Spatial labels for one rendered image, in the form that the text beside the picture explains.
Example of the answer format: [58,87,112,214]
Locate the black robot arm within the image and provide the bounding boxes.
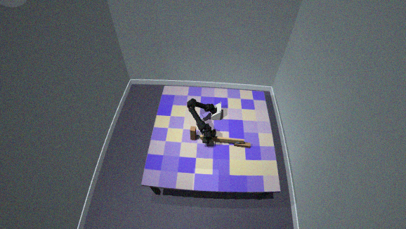
[187,98,217,140]

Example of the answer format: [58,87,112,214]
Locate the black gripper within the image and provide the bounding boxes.
[202,137,209,144]

